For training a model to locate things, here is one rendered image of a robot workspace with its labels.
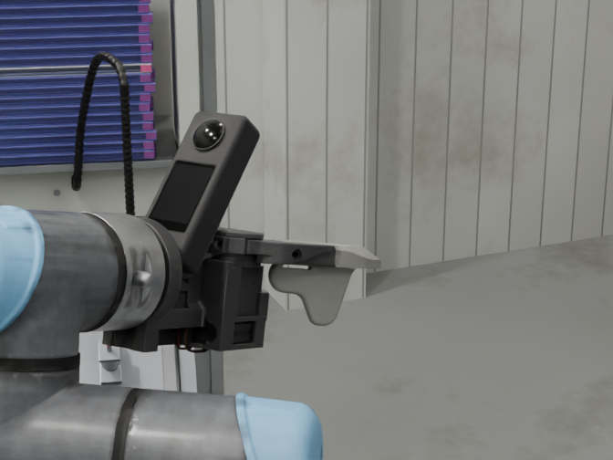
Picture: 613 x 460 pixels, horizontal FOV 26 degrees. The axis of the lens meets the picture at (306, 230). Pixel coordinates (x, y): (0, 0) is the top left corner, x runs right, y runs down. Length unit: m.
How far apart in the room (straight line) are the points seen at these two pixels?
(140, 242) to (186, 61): 0.68
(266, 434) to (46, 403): 0.13
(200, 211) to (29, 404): 0.19
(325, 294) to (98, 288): 0.22
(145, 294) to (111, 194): 0.75
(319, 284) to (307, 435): 0.23
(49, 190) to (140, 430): 0.85
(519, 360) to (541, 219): 1.03
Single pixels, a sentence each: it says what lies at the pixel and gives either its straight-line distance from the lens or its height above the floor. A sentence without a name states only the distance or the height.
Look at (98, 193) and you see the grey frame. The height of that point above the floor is 1.34.
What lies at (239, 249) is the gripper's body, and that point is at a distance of 0.90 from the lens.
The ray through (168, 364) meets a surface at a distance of 1.62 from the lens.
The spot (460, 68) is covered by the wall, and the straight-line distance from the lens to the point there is 4.79.
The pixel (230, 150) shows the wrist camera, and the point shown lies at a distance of 0.89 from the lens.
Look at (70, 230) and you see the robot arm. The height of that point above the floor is 1.57.
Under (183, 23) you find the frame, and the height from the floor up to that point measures 1.55.
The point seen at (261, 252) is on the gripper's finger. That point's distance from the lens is 0.91.
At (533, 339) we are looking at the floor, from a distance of 4.41.
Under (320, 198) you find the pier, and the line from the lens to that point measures 4.45.
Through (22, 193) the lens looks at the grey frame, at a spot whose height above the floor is 1.35.
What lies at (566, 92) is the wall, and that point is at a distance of 5.05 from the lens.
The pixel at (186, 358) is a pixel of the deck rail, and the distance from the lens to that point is 1.61.
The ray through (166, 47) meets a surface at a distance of 1.69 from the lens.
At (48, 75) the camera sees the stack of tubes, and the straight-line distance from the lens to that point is 1.51.
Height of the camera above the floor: 1.85
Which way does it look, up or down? 20 degrees down
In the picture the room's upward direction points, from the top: straight up
